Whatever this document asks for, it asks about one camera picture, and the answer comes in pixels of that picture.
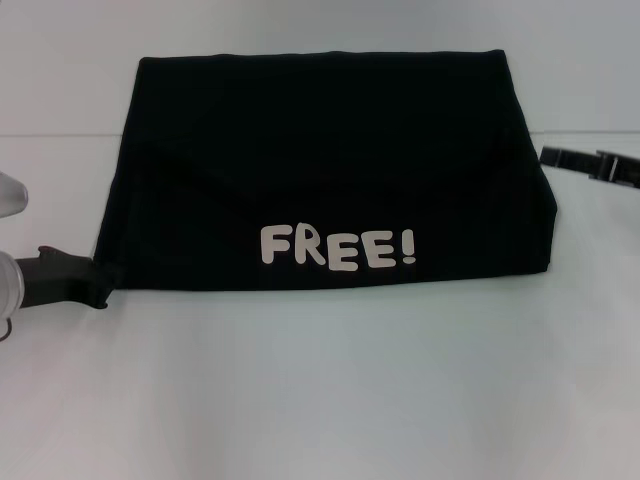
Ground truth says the black t-shirt with white print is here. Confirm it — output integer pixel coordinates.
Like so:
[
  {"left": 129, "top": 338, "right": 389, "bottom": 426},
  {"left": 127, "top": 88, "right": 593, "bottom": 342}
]
[{"left": 93, "top": 48, "right": 560, "bottom": 294}]

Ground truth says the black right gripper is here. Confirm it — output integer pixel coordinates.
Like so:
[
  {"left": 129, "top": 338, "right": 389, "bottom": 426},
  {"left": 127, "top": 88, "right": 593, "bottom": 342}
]
[{"left": 540, "top": 145, "right": 640, "bottom": 190}]

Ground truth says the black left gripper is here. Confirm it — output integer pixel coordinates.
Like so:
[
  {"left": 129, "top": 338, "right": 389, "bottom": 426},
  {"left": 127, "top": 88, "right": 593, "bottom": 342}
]
[{"left": 16, "top": 244, "right": 125, "bottom": 310}]

